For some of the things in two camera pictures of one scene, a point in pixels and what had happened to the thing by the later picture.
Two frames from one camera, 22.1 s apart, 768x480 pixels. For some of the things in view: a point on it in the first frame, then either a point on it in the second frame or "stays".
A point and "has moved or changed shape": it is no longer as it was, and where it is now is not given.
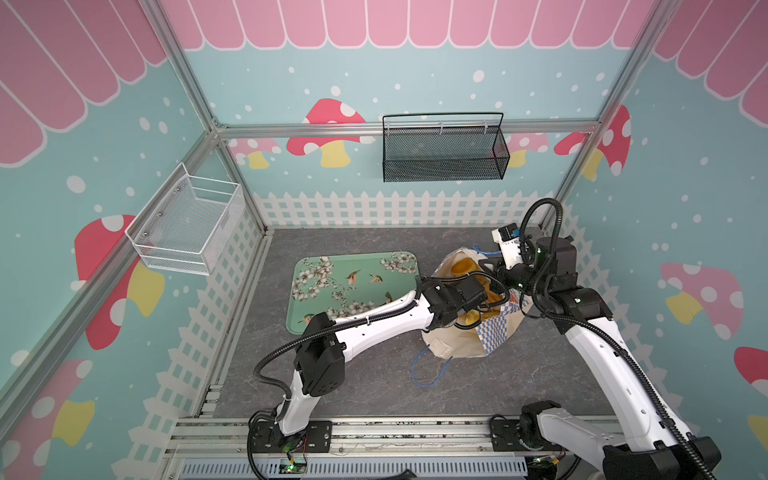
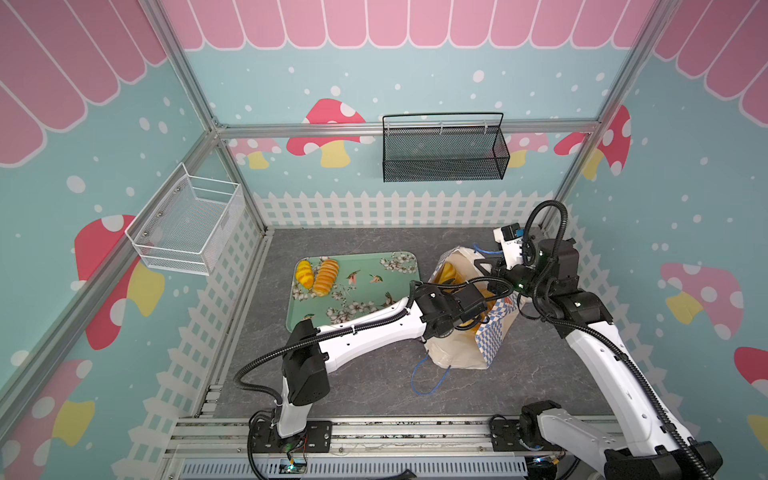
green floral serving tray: x=341 y=284 stays
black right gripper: x=501 y=276 stays
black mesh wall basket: x=438 y=147 stays
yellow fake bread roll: x=472 y=317 has moved or changed shape
